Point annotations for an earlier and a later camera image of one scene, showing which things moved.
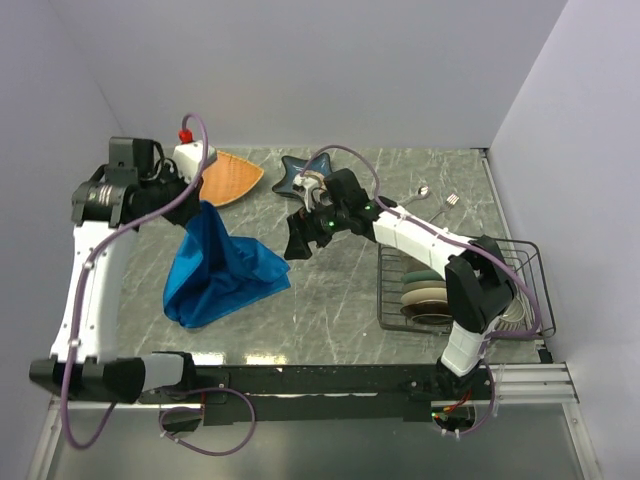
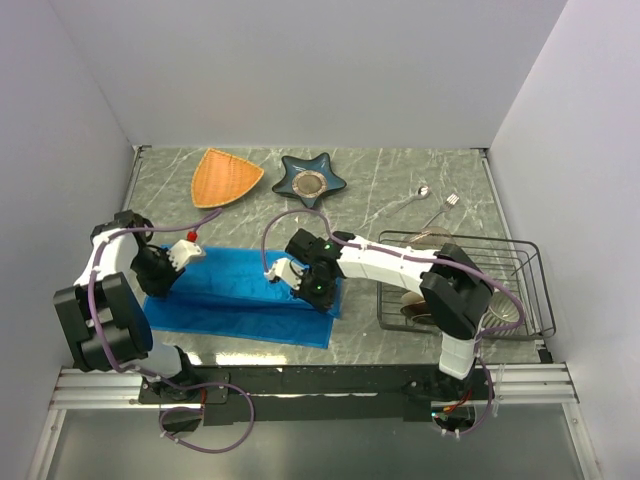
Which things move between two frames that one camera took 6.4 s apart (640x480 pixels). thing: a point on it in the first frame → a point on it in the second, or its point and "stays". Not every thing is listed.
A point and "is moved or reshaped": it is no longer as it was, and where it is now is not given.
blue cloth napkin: [214, 272] is moved or reshaped
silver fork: [451, 201] stays
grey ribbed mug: [514, 317] stays
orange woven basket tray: [227, 178] stays
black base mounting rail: [350, 393] stays
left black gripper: [180, 215] → [160, 287]
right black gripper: [303, 230] → [324, 302]
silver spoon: [423, 191] stays
